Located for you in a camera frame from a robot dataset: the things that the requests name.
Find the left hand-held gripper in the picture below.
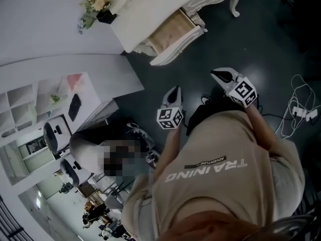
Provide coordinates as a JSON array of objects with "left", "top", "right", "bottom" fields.
[{"left": 156, "top": 85, "right": 185, "bottom": 131}]

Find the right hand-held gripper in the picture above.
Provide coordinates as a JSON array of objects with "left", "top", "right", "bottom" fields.
[{"left": 210, "top": 67, "right": 258, "bottom": 108}]

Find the white wooden drawer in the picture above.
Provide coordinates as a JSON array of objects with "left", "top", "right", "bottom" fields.
[{"left": 147, "top": 8, "right": 205, "bottom": 66}]

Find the person's right forearm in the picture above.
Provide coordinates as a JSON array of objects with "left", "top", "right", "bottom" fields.
[{"left": 244, "top": 104, "right": 278, "bottom": 157}]

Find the person's left forearm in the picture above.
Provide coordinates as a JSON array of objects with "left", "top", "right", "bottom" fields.
[{"left": 159, "top": 127, "right": 185, "bottom": 178}]

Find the white carved dressing table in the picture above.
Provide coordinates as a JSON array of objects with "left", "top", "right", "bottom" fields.
[{"left": 73, "top": 0, "right": 240, "bottom": 58}]

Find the white power strip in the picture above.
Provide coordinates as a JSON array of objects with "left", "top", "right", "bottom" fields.
[{"left": 291, "top": 106, "right": 318, "bottom": 122}]

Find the pink box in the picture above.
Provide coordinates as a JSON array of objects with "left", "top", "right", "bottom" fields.
[{"left": 65, "top": 73, "right": 89, "bottom": 94}]

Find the person's beige shirt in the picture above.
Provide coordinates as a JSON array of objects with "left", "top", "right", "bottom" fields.
[{"left": 121, "top": 108, "right": 306, "bottom": 241}]

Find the black flat case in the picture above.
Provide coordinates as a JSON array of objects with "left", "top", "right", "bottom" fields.
[{"left": 67, "top": 93, "right": 83, "bottom": 123}]

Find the black square vase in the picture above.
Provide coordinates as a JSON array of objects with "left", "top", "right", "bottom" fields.
[{"left": 96, "top": 9, "right": 117, "bottom": 24}]

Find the small potted flower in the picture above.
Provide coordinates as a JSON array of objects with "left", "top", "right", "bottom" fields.
[{"left": 48, "top": 93, "right": 61, "bottom": 105}]

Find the cream flower bouquet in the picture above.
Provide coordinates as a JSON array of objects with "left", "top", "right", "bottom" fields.
[{"left": 77, "top": 0, "right": 118, "bottom": 35}]

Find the white robot head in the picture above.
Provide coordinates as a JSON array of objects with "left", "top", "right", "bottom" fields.
[
  {"left": 42, "top": 114, "right": 71, "bottom": 158},
  {"left": 59, "top": 158, "right": 95, "bottom": 187}
]

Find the white cubby shelf unit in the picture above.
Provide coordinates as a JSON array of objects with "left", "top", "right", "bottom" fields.
[{"left": 0, "top": 53, "right": 145, "bottom": 142}]

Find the black cable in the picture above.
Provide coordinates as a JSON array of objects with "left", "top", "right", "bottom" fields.
[{"left": 255, "top": 103, "right": 294, "bottom": 135}]

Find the white cable bundle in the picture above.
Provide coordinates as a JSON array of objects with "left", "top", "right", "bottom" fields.
[{"left": 275, "top": 73, "right": 317, "bottom": 140}]

